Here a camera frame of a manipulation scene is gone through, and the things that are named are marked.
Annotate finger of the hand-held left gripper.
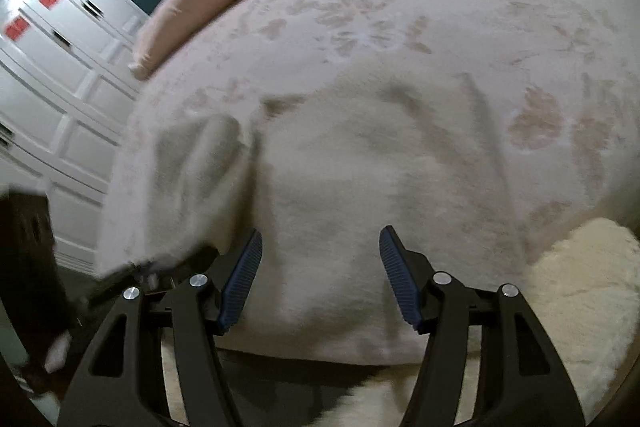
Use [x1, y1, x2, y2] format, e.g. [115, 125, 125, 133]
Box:
[80, 246, 222, 314]

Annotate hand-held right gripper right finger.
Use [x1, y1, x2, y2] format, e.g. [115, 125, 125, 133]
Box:
[378, 225, 586, 427]

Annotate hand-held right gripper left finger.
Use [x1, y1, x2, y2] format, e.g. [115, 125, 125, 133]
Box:
[57, 228, 264, 427]

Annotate cream sweater with black hearts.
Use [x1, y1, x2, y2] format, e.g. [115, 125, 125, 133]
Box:
[97, 67, 531, 358]

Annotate white panelled wardrobe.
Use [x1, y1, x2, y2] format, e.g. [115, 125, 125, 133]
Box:
[0, 0, 151, 278]

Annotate white fluffy rug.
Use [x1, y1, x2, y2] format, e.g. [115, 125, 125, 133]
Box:
[160, 217, 640, 427]

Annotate bed with floral pink cover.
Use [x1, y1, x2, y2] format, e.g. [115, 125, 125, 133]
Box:
[95, 0, 640, 365]

